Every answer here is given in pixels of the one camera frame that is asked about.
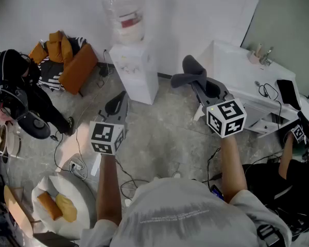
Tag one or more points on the person's white shirt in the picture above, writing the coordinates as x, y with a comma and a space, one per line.
185, 215

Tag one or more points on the black stool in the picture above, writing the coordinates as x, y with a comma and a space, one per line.
54, 239

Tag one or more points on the person's left forearm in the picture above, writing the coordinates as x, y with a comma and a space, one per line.
108, 189

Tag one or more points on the black white striped clothing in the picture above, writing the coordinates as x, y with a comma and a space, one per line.
50, 80

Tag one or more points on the black round device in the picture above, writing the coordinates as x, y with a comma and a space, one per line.
34, 126

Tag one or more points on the person's right forearm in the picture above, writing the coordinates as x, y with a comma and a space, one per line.
233, 168

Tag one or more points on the white round basket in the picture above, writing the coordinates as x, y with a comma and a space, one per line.
10, 143

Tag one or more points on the round wooden table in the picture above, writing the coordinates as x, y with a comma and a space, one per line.
18, 212

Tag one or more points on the white water dispenser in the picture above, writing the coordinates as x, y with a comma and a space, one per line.
136, 73

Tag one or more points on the dark grey cloth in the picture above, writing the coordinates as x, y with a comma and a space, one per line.
191, 71

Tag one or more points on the orange cushion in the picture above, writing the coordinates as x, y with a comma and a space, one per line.
49, 206

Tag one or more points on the white power strip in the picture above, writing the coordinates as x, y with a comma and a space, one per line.
76, 165

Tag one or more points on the metal faucet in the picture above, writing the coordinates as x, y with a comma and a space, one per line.
266, 58

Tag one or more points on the beige cup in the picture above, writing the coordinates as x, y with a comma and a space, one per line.
255, 55

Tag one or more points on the black power adapter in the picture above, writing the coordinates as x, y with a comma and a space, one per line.
103, 71

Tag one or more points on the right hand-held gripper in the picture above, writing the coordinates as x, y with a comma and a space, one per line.
226, 117

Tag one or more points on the yellow cushion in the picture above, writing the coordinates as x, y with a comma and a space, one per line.
67, 207

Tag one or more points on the black device blue screen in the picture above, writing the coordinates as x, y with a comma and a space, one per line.
216, 192

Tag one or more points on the person's white shoe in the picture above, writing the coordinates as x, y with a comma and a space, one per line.
177, 175

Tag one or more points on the white desk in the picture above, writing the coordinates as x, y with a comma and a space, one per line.
237, 68

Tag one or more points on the orange sofa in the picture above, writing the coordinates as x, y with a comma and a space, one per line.
78, 71

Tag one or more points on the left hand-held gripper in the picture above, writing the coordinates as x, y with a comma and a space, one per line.
105, 138

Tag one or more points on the flat black pouch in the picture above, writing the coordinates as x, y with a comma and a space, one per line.
288, 94

